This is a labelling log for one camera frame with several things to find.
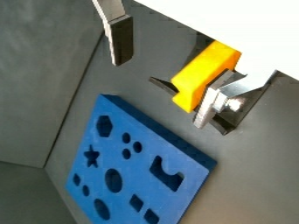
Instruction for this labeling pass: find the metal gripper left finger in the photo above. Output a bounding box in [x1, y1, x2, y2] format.
[90, 0, 133, 66]

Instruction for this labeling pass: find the yellow arch block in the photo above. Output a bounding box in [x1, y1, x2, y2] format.
[170, 41, 240, 113]

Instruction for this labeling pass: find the blue foam shape board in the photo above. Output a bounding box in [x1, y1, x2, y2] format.
[66, 94, 216, 224]

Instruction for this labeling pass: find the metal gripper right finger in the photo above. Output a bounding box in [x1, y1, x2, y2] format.
[192, 69, 273, 130]

